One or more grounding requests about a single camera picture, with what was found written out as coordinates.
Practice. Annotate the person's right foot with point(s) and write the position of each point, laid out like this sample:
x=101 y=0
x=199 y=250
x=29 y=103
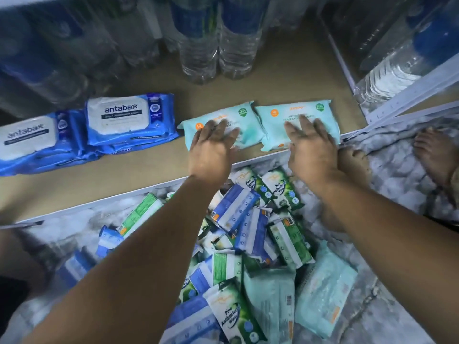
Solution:
x=356 y=166

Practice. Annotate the person's right hand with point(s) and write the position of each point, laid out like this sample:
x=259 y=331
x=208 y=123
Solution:
x=315 y=157

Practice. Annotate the person's left forearm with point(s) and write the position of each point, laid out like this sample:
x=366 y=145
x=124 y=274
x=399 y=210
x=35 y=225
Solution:
x=136 y=276

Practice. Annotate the person's right forearm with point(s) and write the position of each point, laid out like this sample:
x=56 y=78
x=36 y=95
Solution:
x=394 y=261

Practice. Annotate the person's left foot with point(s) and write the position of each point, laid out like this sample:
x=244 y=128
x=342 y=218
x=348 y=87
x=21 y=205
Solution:
x=18 y=258

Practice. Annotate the person's left hand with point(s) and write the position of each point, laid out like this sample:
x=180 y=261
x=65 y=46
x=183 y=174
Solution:
x=214 y=157

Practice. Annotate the pile of wipes packets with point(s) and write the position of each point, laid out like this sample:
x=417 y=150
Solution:
x=244 y=218

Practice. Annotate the person's foot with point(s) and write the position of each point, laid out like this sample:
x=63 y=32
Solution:
x=356 y=166
x=18 y=258
x=434 y=154

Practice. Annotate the grey metal shelf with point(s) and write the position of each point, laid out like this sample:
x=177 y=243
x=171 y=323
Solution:
x=287 y=75

